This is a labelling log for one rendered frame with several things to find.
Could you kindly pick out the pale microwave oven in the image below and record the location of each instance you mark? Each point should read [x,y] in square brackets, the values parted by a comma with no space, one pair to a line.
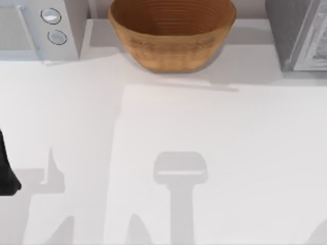
[38,28]

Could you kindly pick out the large round microwave knob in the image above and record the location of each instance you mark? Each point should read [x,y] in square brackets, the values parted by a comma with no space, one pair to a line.
[50,16]

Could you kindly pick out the brown woven basket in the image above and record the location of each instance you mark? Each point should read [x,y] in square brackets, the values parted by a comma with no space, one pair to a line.
[168,48]

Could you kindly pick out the small round microwave knob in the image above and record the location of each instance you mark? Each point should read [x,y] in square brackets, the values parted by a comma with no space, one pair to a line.
[57,37]

